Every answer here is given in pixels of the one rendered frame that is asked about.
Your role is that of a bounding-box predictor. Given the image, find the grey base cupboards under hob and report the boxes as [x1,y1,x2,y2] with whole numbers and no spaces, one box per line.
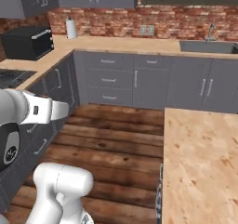
[0,54,80,215]

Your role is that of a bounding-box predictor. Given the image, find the grey steel sink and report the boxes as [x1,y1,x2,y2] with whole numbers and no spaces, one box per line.
[178,40,238,56]

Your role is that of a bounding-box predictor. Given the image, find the black hob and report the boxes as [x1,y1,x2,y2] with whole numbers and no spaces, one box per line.
[0,68,38,90]

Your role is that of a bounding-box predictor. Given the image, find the black toaster oven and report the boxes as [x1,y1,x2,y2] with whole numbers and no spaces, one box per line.
[0,25,56,61]

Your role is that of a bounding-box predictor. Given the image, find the silver tap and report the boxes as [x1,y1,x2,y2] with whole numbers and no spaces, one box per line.
[205,23,218,45]

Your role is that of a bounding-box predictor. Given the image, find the grey island cupboard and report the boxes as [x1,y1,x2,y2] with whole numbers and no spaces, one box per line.
[154,163,165,224]

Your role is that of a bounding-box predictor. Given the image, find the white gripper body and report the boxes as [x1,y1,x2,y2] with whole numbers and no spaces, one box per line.
[50,99,71,123]

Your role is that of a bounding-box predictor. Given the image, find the grey wall socket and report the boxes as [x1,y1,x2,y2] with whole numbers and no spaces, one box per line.
[139,24,155,37]

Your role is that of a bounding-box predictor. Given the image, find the grey base cupboards with drawers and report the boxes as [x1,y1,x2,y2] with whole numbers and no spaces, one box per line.
[73,50,238,114]

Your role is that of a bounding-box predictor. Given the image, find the white paper towel roll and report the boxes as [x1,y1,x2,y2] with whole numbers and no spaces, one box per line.
[64,16,78,40]

